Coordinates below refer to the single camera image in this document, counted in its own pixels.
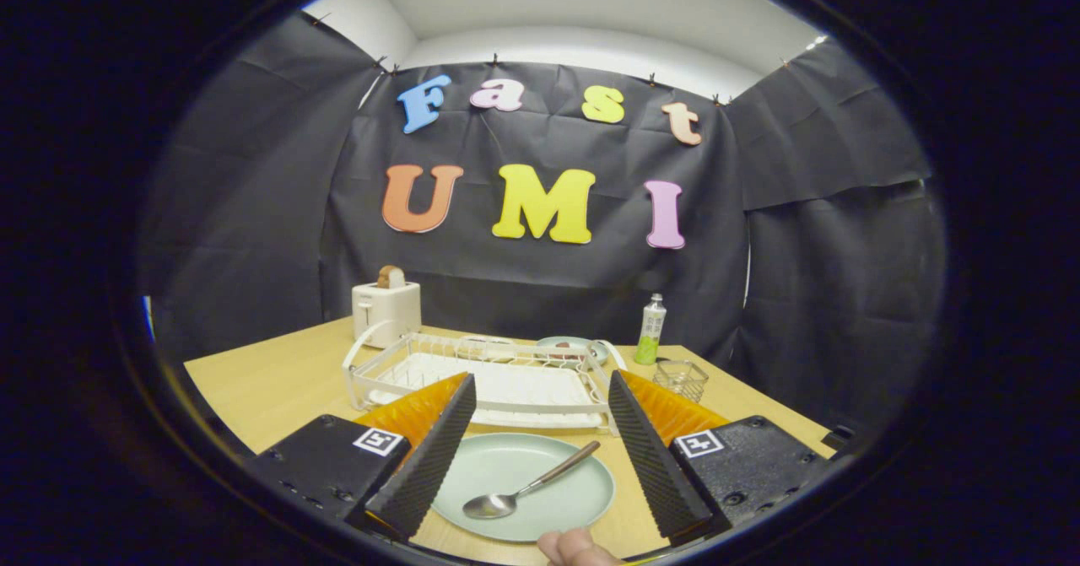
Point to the small plate with food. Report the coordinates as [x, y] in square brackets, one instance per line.
[595, 351]

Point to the white toaster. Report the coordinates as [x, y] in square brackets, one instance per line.
[384, 313]

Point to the black backdrop cloth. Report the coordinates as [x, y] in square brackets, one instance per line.
[540, 288]

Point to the metal spoon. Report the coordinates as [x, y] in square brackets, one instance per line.
[489, 505]

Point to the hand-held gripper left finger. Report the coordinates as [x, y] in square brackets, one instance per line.
[430, 456]

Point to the brown food pieces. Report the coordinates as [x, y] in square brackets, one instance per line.
[569, 349]

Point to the green and white bottle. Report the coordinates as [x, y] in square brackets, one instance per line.
[650, 334]

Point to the light green plate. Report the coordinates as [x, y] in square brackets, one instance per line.
[548, 498]

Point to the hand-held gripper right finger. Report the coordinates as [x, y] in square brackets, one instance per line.
[650, 456]

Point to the brown bread slice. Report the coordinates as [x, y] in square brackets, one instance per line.
[391, 277]

